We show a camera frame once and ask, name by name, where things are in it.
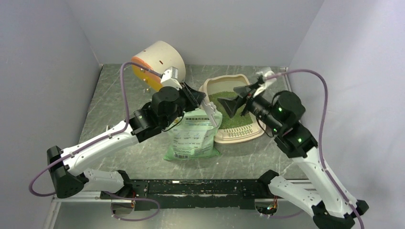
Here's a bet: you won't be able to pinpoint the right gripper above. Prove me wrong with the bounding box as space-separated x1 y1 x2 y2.
216 82 281 132

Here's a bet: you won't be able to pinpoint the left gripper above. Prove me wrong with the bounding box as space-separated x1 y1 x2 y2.
163 81 206 127

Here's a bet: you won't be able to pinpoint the beige litter box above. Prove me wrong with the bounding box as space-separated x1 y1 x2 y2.
199 74 264 144

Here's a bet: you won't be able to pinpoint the green cat litter bag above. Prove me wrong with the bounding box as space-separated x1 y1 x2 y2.
163 109 221 160

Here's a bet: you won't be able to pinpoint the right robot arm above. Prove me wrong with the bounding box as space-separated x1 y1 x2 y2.
218 84 369 229

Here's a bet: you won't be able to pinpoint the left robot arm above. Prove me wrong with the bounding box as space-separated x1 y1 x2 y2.
47 83 206 198

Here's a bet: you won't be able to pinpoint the green litter pellets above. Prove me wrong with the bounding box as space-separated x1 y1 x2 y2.
209 91 254 130

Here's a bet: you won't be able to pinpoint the round beige drawer cabinet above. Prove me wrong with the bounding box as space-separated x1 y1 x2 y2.
131 41 186 92

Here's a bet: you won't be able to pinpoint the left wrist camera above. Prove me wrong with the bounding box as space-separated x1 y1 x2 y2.
160 66 181 90

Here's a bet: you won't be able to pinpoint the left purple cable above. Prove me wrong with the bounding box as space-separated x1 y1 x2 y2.
28 62 163 198

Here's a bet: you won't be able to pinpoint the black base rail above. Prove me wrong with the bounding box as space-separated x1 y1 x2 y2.
100 178 288 211

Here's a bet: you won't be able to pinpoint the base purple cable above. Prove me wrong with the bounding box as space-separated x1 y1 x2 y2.
110 192 161 222

